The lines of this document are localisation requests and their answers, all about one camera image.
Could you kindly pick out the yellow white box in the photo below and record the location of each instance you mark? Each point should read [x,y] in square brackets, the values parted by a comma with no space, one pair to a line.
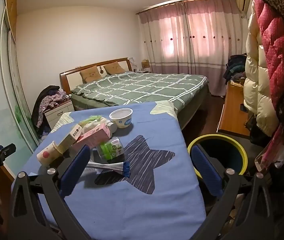
[72,135]

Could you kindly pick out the paper cup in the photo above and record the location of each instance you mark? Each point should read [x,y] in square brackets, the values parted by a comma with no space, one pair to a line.
[47,153]

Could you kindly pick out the green plastic bag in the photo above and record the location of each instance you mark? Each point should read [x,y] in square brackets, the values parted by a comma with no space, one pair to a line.
[92,118]

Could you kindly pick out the black bag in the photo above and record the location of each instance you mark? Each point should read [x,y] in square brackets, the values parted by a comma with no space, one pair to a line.
[259,132]

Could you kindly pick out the blue star blanket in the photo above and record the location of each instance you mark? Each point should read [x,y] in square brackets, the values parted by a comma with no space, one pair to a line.
[157,205]

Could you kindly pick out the cardboard tissue box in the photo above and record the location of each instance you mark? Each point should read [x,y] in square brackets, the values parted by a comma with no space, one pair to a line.
[145,63]

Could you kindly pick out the pink carton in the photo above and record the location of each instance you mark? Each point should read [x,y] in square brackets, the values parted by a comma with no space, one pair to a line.
[94,135]

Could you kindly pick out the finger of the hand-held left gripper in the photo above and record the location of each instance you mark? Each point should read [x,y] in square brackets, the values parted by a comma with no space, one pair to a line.
[7,150]

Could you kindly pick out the white bottle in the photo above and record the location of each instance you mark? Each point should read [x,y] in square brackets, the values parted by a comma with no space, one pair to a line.
[110,127]

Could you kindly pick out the white round tub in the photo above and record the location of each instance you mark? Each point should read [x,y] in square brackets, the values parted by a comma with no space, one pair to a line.
[123,122]

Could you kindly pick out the pile of dark clothes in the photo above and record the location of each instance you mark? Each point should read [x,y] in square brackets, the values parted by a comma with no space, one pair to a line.
[234,67]

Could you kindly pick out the wooden bed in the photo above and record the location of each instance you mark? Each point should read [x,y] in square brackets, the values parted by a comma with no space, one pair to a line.
[73,78]

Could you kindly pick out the dark jacket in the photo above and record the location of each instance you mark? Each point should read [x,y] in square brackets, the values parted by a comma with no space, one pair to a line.
[37,107]

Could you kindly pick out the clear container green label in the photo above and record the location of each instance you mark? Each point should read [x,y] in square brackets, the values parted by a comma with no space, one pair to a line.
[112,148]

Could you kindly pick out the pink white curtain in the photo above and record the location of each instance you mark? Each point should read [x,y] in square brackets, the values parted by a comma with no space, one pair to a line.
[189,37]

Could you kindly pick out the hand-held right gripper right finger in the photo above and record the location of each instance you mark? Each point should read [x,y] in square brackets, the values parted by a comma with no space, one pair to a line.
[205,172]

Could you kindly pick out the white green plastic cup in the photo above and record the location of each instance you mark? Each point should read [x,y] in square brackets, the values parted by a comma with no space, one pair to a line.
[90,126]

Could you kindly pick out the cream puffer jacket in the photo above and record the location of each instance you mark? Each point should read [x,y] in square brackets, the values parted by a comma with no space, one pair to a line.
[256,92]

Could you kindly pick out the red quilted jacket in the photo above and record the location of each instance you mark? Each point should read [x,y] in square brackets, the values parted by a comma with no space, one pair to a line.
[276,42]

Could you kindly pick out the brown pillow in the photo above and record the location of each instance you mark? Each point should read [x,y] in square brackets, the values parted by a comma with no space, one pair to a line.
[113,68]
[89,75]

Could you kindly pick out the white nightstand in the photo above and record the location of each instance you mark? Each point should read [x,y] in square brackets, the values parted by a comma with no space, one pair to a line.
[57,115]

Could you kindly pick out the yellow rim bin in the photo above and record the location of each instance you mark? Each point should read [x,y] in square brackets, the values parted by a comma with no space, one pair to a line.
[231,155]

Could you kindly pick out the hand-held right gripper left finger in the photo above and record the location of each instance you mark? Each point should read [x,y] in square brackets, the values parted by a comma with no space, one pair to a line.
[75,167]

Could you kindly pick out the wooden desk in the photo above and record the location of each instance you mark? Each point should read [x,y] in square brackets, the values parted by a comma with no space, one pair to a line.
[231,110]

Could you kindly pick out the pink patterned scarf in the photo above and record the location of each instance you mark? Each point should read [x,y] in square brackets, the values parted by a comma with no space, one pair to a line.
[279,140]

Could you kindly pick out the green plaid quilt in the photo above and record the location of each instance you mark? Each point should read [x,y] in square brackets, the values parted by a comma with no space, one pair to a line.
[142,87]

